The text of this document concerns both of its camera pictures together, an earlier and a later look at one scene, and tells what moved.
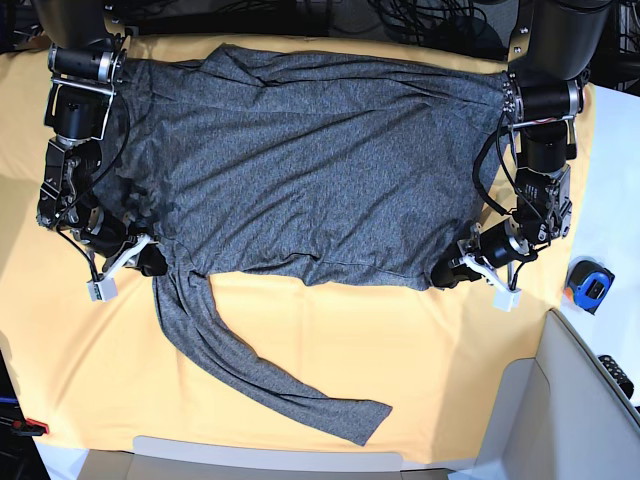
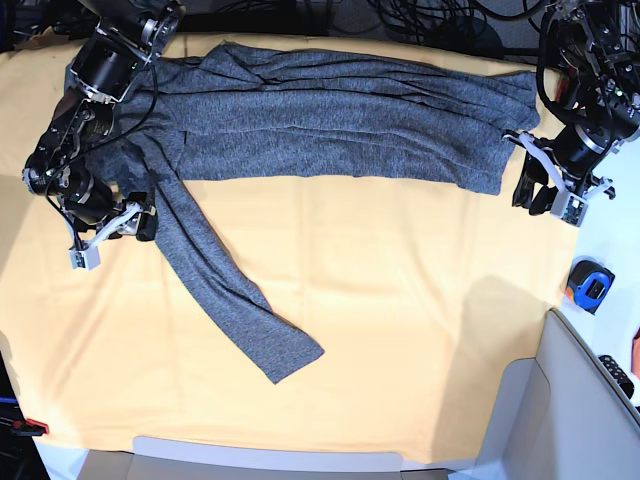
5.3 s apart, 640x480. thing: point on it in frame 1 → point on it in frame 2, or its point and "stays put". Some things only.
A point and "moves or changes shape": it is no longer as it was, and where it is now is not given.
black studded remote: [618, 374] stays put
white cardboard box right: [560, 416] stays put
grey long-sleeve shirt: [311, 169] moves or changes shape
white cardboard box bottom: [181, 458] stays put
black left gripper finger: [442, 273] → [534, 172]
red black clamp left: [30, 427] stays put
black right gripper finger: [465, 274] → [543, 200]
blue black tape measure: [589, 283] stays put
